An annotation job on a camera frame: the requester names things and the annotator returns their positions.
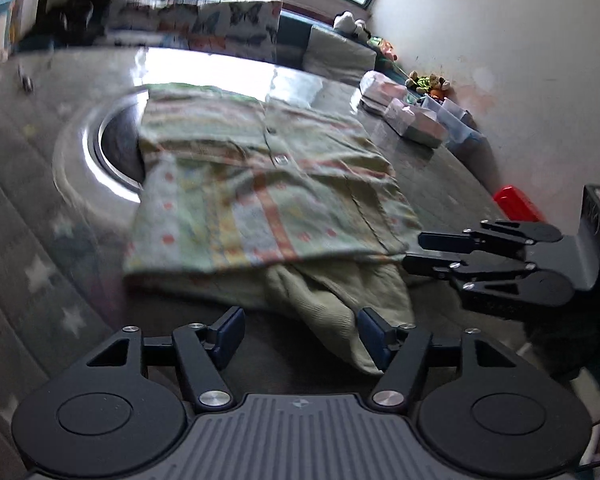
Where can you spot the grey cushion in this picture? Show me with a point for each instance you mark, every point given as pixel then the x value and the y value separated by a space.
pixel 337 55

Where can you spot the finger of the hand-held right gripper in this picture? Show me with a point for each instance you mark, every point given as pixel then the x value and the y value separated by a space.
pixel 442 242
pixel 427 266

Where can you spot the red plastic box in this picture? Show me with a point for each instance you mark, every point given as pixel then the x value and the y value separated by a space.
pixel 517 205

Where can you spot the clear plastic storage boxes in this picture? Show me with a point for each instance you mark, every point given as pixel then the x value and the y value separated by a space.
pixel 415 122

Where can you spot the pale green patterned shirt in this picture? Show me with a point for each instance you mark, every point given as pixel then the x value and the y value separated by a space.
pixel 255 200

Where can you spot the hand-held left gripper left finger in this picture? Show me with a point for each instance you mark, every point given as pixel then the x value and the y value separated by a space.
pixel 231 334

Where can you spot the round inset table cooktop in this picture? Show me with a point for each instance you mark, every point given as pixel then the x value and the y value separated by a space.
pixel 115 140

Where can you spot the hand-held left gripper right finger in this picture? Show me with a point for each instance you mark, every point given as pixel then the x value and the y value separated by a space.
pixel 372 337

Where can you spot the pink plush toy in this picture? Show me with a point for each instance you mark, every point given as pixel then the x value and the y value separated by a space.
pixel 387 50

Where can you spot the small plush toys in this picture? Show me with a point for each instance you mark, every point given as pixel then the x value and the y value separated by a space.
pixel 427 83

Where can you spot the clear printed storage box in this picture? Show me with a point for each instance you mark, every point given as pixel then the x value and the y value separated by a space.
pixel 462 134

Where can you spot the white plush dog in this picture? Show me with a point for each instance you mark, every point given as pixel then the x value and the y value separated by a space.
pixel 350 22

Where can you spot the small clear storage box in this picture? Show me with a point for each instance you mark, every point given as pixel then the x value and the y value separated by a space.
pixel 452 109

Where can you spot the pink tissue pack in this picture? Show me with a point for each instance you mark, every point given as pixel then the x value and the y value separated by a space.
pixel 382 90

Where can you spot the black bag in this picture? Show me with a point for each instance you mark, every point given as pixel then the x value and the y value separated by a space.
pixel 80 10

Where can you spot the square butterfly pillow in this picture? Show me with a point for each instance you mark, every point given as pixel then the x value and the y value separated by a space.
pixel 235 25

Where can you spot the long butterfly pillow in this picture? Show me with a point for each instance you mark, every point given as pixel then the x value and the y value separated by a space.
pixel 150 15

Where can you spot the teal sofa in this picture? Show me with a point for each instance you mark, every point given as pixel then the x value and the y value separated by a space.
pixel 292 35

